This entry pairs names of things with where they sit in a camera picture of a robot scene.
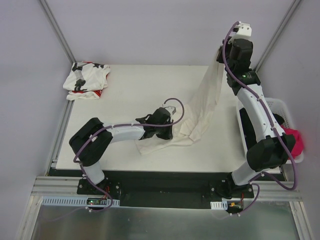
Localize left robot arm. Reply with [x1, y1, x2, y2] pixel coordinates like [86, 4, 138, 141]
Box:
[77, 106, 176, 195]

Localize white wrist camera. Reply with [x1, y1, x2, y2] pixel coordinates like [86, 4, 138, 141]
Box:
[162, 104, 177, 118]
[232, 22, 252, 40]

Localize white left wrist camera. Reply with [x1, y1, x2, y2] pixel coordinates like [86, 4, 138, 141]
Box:
[162, 104, 177, 118]

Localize right white cable duct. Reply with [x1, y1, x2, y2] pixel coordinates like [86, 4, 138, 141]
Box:
[210, 200, 228, 211]

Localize cream white t shirt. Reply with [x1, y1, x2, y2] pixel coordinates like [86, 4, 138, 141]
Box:
[135, 54, 224, 156]

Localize white plastic laundry basket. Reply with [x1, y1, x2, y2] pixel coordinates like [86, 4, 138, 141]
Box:
[236, 97, 297, 157]

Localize pink garment in basket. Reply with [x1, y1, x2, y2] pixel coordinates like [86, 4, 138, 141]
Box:
[282, 126, 305, 159]

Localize left aluminium frame post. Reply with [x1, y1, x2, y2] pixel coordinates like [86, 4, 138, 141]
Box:
[38, 0, 76, 64]

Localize white black patterned folded shirt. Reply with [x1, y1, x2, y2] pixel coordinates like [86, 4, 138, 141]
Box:
[63, 62, 111, 92]

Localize white cable duct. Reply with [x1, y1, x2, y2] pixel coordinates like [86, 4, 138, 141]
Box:
[210, 200, 228, 211]
[42, 196, 120, 208]

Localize black garment in basket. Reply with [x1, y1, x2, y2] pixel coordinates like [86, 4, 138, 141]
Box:
[239, 107, 285, 156]

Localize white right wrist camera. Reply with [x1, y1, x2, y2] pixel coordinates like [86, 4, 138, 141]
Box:
[232, 22, 252, 40]

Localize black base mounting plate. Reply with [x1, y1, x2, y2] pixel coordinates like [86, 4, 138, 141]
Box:
[77, 170, 254, 209]

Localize aluminium frame post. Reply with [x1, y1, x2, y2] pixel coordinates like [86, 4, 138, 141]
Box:
[38, 0, 76, 64]
[254, 0, 303, 73]

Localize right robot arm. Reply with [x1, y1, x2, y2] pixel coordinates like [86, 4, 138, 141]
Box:
[216, 37, 296, 198]

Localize left white cable duct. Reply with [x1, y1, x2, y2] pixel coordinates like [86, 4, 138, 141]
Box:
[42, 196, 120, 208]

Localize right aluminium frame post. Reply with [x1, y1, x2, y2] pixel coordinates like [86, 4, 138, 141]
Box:
[254, 0, 303, 73]

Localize red white folded shirt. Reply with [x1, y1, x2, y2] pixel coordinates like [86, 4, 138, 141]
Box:
[66, 90, 103, 101]

